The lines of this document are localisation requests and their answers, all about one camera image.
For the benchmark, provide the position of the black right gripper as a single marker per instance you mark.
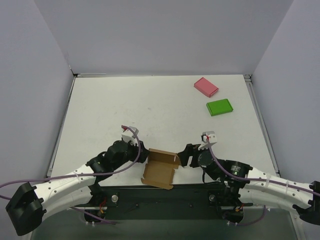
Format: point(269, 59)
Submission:
point(189, 155)

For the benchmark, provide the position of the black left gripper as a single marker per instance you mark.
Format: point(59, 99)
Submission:
point(142, 152)

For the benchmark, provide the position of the brown cardboard paper box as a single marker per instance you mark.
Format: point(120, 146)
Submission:
point(160, 169)

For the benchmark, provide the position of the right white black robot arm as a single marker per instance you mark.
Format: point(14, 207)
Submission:
point(245, 184)

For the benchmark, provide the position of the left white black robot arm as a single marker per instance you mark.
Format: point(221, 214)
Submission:
point(31, 204)

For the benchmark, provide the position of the green paper box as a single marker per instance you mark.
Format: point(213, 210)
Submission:
point(219, 107)

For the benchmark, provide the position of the pink paper box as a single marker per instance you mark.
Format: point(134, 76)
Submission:
point(206, 87)

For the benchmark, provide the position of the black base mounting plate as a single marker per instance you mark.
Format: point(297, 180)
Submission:
point(209, 201)

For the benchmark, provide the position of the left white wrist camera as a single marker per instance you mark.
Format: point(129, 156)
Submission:
point(129, 135)

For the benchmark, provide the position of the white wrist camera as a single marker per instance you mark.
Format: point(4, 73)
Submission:
point(208, 139)
point(129, 135)

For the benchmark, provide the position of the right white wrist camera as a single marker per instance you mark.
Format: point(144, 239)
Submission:
point(208, 139)

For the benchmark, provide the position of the aluminium table frame rail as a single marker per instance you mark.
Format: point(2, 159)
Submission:
point(169, 113)

